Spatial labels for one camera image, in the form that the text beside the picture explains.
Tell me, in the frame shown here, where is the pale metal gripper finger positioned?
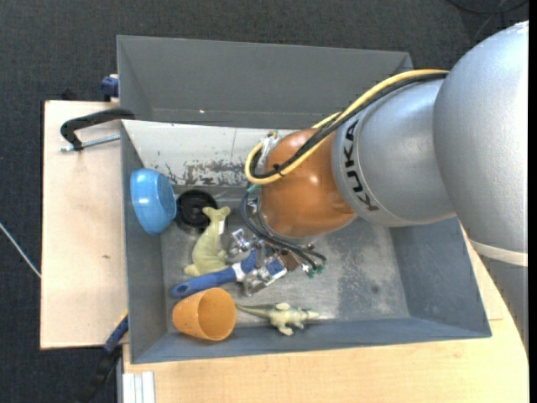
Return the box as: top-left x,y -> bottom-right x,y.
240,266 -> 277,298
227,227 -> 258,264

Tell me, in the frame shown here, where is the pale yellow toy kangaroo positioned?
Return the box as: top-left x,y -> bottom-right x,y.
183,206 -> 232,278

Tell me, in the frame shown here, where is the pale green toy crocodile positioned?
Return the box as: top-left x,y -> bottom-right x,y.
235,301 -> 321,338

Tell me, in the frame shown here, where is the black round lid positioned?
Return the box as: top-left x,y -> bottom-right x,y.
174,189 -> 220,234

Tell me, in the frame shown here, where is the orange cup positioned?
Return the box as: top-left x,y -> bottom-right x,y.
171,286 -> 237,343

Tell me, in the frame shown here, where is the blue bowl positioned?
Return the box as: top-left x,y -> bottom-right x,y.
128,168 -> 179,237

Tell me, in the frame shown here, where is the grey metal bin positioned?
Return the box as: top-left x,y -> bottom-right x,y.
116,34 -> 493,364

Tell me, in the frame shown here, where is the pale wood board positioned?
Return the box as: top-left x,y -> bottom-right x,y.
39,100 -> 129,350

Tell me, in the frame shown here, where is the blue handled tool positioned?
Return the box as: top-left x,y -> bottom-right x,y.
170,248 -> 258,300

